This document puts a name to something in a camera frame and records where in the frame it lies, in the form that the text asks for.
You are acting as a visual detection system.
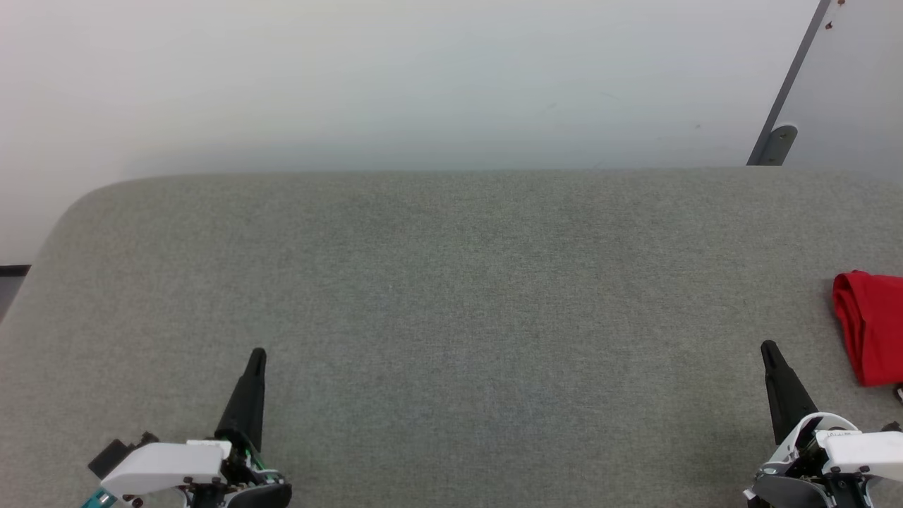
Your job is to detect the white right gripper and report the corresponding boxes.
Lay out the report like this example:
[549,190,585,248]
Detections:
[744,340,903,508]

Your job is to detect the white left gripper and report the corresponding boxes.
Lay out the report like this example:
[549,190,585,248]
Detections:
[99,347,293,508]

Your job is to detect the red and white jersey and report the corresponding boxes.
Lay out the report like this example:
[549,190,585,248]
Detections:
[832,270,903,388]

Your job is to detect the grey metal post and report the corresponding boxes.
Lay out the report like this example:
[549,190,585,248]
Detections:
[746,0,834,167]

